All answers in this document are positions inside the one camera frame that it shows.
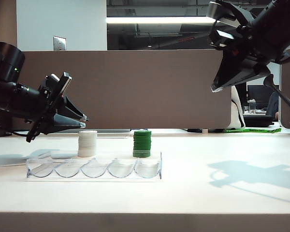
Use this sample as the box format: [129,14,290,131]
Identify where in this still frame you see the white bag with black stripe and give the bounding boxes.
[229,86,246,130]

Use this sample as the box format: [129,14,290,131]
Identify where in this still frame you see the green tape strip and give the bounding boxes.
[223,128,282,134]

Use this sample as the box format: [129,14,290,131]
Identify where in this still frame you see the long ceiling light strip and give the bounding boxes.
[106,16,217,24]

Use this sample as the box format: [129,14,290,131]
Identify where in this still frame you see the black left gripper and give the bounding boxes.
[26,72,90,143]

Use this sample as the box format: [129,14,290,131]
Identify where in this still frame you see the green poker chip stack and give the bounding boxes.
[132,130,152,159]

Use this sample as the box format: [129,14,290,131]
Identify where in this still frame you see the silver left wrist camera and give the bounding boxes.
[43,73,63,95]

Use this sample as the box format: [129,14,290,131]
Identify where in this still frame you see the black rod with bulbous head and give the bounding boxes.
[263,73,290,112]

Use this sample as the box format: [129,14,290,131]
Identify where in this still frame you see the wide brown desk partition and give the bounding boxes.
[14,49,232,130]

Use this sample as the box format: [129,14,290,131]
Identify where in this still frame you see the black computer monitor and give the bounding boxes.
[235,82,247,107]
[247,85,280,104]

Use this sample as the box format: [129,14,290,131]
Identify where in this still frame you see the clear plastic chip tray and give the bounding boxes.
[25,151,163,180]

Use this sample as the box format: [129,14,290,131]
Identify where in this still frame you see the seated person in blue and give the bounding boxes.
[265,91,280,121]

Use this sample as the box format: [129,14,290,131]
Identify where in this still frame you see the grey partition base bar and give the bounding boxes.
[62,129,131,133]

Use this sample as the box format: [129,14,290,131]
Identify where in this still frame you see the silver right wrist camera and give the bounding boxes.
[215,29,235,41]

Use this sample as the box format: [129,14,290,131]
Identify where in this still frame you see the black flat bag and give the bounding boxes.
[243,115,275,127]

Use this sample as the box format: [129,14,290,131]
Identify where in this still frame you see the white desk cable lid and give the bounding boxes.
[96,136,134,141]

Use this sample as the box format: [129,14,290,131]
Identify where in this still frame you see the white poker chip stack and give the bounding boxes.
[77,132,98,158]

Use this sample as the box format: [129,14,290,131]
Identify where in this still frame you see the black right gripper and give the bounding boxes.
[206,0,273,93]

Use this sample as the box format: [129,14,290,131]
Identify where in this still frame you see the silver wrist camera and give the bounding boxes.
[43,73,63,95]
[215,29,235,41]

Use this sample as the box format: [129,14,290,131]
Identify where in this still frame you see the metal wall switch plate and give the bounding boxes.
[53,36,67,51]

